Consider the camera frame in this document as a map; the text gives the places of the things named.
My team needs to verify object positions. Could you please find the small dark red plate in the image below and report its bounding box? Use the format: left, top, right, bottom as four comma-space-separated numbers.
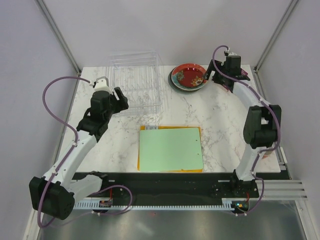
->
176, 67, 204, 88

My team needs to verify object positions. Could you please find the red and teal plate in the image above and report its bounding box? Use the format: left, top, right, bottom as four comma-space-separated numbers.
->
170, 63, 208, 91

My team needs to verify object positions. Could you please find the grey-green plate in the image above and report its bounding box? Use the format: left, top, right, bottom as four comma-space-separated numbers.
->
167, 70, 206, 94

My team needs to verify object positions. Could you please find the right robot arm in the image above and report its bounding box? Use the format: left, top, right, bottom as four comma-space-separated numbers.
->
203, 55, 282, 197

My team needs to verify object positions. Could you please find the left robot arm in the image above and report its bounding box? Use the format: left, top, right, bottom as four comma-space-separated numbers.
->
29, 87, 129, 220

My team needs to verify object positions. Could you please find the purple book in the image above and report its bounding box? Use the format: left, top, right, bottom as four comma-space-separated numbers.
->
222, 68, 250, 93

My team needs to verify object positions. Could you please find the orange folder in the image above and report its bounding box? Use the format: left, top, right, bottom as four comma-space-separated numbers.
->
136, 125, 204, 173

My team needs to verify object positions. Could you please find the light green cutting board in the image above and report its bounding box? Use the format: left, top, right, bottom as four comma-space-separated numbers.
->
138, 127, 204, 173

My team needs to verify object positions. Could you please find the orange plastic cup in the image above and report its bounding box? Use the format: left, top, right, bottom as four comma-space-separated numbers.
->
262, 150, 273, 159

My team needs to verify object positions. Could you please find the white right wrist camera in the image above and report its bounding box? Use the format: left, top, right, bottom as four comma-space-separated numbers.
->
224, 48, 237, 57

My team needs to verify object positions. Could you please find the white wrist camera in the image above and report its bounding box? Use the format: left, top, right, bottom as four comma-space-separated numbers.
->
224, 48, 237, 57
89, 76, 112, 94

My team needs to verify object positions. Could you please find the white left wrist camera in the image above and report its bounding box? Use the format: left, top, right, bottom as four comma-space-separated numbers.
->
89, 76, 112, 94

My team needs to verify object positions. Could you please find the white wire dish rack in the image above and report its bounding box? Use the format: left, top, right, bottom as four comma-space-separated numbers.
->
107, 51, 164, 116

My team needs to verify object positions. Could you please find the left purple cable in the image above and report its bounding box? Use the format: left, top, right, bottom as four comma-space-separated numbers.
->
36, 76, 133, 228

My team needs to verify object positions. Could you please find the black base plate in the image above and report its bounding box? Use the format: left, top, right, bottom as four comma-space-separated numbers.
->
72, 171, 292, 207

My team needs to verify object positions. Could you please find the left aluminium frame post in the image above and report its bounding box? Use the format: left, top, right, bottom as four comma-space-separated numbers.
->
34, 0, 82, 76

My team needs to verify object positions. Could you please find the aluminium frame post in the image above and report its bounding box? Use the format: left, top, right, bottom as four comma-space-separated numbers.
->
34, 0, 82, 76
252, 0, 301, 74

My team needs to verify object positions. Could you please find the right aluminium frame post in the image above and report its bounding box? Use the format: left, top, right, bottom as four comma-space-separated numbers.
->
252, 0, 301, 74

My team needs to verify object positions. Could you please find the aluminium front rail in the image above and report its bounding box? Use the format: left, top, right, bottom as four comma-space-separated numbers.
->
262, 179, 307, 201

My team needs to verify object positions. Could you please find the white cable duct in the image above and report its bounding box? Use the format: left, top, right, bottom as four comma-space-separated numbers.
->
73, 197, 249, 211

